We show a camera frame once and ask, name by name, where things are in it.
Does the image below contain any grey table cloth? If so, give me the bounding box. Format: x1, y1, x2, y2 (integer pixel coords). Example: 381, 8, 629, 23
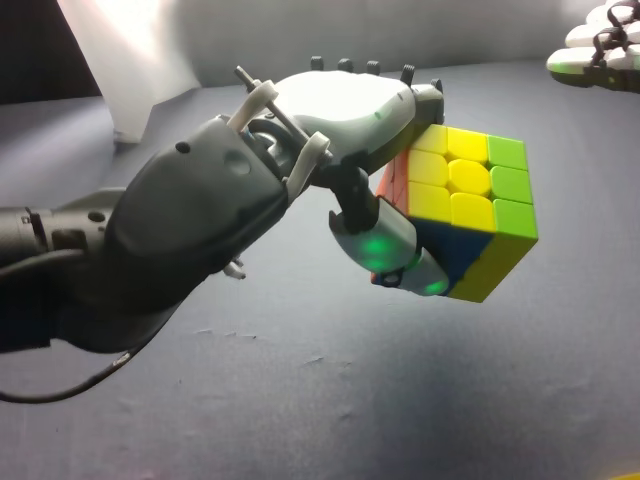
0, 57, 640, 480

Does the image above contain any multicoloured puzzle cube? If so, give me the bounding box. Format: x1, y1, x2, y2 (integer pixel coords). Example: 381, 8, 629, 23
369, 123, 540, 304

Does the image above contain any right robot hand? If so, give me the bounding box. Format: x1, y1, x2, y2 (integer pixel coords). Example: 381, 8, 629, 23
545, 0, 640, 94

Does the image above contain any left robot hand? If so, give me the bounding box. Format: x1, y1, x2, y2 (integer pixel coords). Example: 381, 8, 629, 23
269, 54, 454, 298

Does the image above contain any black cable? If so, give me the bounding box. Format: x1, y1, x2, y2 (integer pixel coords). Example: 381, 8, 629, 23
0, 349, 136, 404

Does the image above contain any white backdrop sheet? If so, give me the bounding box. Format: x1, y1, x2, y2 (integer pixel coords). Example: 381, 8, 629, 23
52, 0, 640, 146

